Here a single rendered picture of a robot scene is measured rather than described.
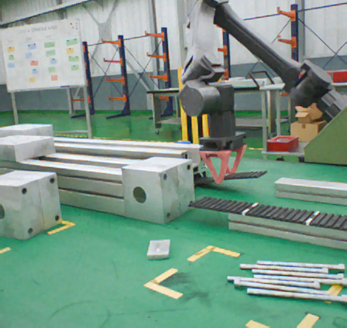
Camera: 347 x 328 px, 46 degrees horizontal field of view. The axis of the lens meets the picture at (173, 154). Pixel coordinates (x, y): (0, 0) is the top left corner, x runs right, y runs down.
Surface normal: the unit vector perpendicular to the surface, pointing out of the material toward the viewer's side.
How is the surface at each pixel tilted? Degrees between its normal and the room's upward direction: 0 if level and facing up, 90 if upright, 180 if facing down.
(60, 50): 90
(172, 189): 90
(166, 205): 90
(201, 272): 0
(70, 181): 90
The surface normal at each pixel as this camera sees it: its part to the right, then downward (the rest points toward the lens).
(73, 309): -0.07, -0.98
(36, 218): 0.89, 0.02
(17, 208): -0.45, 0.20
